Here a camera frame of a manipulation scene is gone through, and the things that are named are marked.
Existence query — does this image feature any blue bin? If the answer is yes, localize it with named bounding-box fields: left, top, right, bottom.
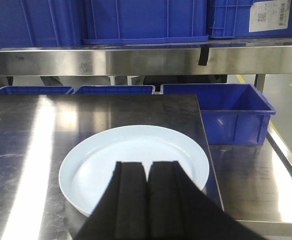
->
left=161, top=83, right=276, bottom=145
left=74, top=85, right=155, bottom=95
left=0, top=86, right=74, bottom=95

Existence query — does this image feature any blue crate upper middle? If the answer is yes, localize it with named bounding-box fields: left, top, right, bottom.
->
left=83, top=0, right=208, bottom=45

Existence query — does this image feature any stainless steel shelf rail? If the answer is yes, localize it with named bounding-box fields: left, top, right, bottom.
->
left=0, top=38, right=292, bottom=76

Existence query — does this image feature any blue bin lower left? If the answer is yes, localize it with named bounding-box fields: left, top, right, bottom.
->
left=0, top=86, right=74, bottom=95

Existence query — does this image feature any blue crate with label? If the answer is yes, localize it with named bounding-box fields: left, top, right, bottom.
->
left=207, top=0, right=292, bottom=39

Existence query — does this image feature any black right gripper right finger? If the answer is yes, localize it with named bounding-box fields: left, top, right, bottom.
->
left=148, top=161, right=263, bottom=240

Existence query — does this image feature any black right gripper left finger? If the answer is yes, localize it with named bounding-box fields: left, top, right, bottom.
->
left=75, top=162, right=147, bottom=240

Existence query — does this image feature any blue bin lower middle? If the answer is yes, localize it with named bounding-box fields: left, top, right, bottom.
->
left=74, top=85, right=155, bottom=95

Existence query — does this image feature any blue crate upper left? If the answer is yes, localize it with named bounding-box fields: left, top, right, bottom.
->
left=0, top=0, right=86, bottom=49

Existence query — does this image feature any black tape strip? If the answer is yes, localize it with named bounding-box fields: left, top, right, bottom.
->
left=198, top=46, right=210, bottom=66

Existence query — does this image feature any pale blue plate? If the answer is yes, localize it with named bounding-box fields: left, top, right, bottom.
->
left=59, top=125, right=210, bottom=217

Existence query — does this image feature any blue bin lower right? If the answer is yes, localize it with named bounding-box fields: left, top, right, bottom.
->
left=161, top=83, right=276, bottom=145

